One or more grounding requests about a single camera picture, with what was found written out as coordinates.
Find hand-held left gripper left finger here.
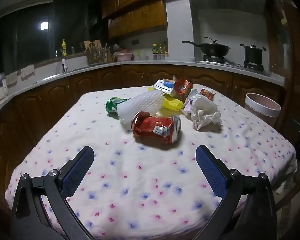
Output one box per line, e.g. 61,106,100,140
11,146,95,240

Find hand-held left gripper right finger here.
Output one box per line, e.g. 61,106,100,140
195,144,278,240

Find pink and white bin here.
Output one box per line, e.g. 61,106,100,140
244,93,282,128

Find white tissue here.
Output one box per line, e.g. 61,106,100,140
190,95,222,130

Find crushed red can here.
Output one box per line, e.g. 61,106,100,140
131,111,182,144

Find pale plastic wrapper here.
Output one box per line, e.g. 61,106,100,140
184,89,203,114

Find crushed green can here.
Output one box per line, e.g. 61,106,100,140
105,97,128,114

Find yellow foam fruit net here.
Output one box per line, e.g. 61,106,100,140
161,94,185,111

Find small red wrapper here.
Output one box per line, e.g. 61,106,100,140
199,88,216,101

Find red snack packet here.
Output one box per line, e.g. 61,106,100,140
174,77,193,96

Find white foam fruit net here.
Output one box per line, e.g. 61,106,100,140
117,91,165,125

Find blue and white packet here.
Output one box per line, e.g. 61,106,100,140
154,79,178,92

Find floral white tablecloth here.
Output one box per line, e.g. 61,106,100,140
5,84,298,239

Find wooden lower cabinets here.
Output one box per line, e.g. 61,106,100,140
0,64,285,180

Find wooden cabinets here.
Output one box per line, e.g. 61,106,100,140
0,64,285,180
101,0,180,39

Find wooden glass door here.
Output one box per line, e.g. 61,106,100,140
262,0,300,135

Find black cooking pot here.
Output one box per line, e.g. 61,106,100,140
240,43,267,67

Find gas stove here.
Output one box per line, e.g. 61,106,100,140
196,55,265,72

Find hanging beige towel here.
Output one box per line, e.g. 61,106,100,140
20,64,36,80
5,71,18,85

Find utensil rack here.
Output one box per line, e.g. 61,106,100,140
84,40,108,65

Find black wok with lid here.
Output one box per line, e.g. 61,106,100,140
182,37,231,57

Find pink bowl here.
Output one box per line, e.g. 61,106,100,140
115,49,133,62

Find grey kitchen countertop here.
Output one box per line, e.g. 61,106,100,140
0,59,285,120

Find dark window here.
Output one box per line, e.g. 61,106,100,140
0,0,103,73

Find wooden upper cabinets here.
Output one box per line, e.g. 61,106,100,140
101,0,180,39

